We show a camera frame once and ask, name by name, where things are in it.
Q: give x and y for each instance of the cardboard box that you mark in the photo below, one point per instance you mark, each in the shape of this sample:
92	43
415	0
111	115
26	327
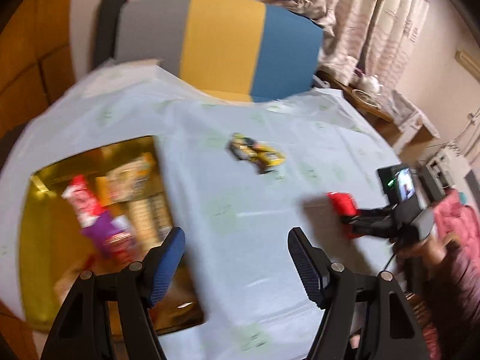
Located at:
409	120

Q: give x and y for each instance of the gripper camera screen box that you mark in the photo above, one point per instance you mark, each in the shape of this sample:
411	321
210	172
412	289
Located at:
397	184

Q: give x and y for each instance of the long red-end biscuit bar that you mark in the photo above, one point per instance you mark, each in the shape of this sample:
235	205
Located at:
85	204

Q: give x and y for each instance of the wooden side table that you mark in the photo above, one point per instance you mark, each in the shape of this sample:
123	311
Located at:
380	120

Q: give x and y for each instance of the yellow black snack wrapper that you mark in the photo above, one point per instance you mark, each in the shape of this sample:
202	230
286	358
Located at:
244	148

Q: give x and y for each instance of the white teapot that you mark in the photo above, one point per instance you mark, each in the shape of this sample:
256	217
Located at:
370	85

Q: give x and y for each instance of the pink sleeved forearm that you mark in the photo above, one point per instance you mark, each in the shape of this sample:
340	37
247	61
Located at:
451	292

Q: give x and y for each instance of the cracker pack green end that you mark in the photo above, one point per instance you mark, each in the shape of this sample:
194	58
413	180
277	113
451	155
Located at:
151	220

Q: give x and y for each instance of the floral beige curtain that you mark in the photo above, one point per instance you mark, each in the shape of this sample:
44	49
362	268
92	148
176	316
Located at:
376	37

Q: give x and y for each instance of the red foil snack pack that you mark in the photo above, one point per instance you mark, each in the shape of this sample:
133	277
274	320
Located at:
345	207

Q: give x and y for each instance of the grey yellow blue chair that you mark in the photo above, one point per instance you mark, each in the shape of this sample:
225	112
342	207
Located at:
237	50

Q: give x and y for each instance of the black rolled mat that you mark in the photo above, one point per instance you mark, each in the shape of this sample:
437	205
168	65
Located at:
104	43

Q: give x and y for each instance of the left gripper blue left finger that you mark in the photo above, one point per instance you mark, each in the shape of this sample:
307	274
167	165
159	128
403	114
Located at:
160	265

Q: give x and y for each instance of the gold rectangular tin box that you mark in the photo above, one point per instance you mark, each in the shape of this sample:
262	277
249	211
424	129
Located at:
50	238

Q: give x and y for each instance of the round woven coaster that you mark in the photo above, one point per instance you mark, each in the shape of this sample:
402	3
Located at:
365	100

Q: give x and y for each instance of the purple snack pack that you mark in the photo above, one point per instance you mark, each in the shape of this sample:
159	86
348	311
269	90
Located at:
105	228

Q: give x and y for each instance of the person right hand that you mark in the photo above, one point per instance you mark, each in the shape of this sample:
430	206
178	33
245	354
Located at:
431	251

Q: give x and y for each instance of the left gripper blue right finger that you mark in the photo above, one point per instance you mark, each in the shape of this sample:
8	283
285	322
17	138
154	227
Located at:
312	266

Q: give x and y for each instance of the light blue patterned tablecloth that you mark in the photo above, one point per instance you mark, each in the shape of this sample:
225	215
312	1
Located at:
235	219

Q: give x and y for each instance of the peanut bag orange edge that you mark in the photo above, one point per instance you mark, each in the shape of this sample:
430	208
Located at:
126	182

